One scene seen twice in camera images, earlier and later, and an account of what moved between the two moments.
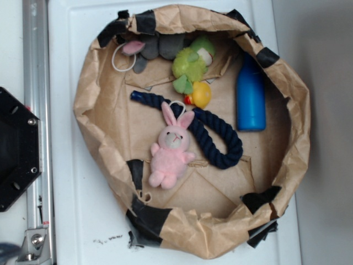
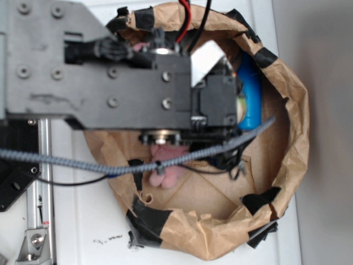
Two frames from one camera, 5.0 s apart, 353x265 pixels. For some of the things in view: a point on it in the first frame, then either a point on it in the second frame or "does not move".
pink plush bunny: x=170 y=157 does not move
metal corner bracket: x=35 y=247 does not move
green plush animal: x=191 y=64 to x=241 y=108
